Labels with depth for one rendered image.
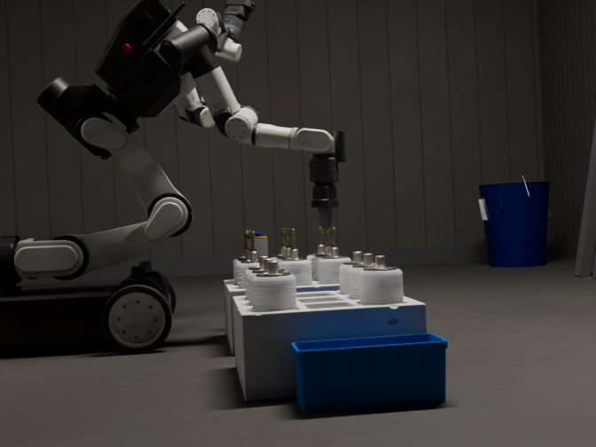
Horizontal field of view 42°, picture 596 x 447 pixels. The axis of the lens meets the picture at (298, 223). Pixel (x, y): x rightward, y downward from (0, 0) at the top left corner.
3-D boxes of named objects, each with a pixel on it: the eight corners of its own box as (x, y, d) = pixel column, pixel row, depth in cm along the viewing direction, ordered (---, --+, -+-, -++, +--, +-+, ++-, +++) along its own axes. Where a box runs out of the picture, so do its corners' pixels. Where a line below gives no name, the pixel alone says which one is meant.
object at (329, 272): (323, 317, 229) (320, 257, 229) (356, 317, 227) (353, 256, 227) (318, 322, 220) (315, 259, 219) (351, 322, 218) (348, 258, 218)
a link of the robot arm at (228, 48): (247, 40, 290) (238, 66, 287) (222, 34, 292) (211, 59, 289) (242, 25, 279) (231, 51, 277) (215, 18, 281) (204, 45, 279)
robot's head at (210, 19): (187, 24, 247) (206, 4, 248) (192, 36, 257) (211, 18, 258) (202, 36, 246) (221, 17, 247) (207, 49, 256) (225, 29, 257)
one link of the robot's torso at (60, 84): (31, 99, 239) (71, 58, 240) (40, 105, 251) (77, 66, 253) (100, 160, 241) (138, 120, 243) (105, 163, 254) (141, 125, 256)
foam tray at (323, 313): (245, 402, 157) (240, 314, 157) (235, 366, 196) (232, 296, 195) (429, 388, 162) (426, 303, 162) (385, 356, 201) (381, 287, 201)
